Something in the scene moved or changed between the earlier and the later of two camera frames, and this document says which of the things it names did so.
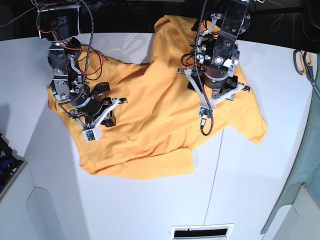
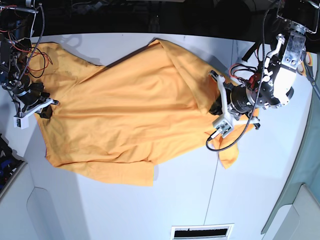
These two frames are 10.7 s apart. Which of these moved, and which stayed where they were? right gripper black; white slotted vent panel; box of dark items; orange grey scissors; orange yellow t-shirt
Moved: orange yellow t-shirt; right gripper black
Stayed: white slotted vent panel; orange grey scissors; box of dark items
